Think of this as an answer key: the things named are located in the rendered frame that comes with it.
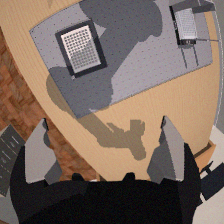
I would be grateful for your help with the white well plate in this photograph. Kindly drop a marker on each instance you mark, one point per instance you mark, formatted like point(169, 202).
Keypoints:
point(186, 24)

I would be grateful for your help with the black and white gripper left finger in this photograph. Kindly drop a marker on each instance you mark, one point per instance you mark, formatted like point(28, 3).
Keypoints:
point(35, 168)

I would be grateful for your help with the grey perforated base plate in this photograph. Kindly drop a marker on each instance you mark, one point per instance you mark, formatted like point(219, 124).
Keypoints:
point(139, 44)

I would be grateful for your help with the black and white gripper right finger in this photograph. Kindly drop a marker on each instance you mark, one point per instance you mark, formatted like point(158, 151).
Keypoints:
point(173, 166)

